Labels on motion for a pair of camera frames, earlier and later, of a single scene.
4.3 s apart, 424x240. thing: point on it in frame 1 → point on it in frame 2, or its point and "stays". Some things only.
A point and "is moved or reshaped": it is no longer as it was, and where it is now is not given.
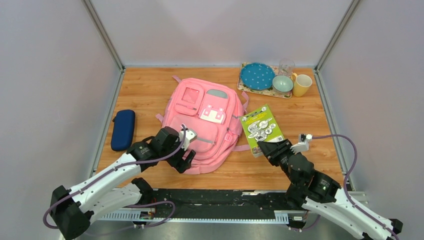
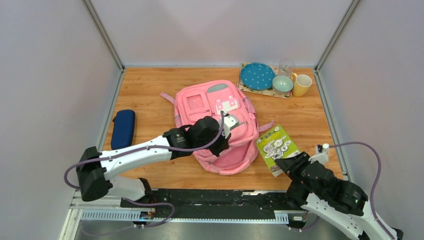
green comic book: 260,125 is moved or reshaped
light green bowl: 282,83 stays
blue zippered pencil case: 122,131 stays
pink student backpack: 213,109 is moved or reshaped
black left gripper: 181,165 → 223,145
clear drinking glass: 286,67 stays
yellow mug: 301,83 stays
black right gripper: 273,150 → 290,165
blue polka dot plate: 257,76 stays
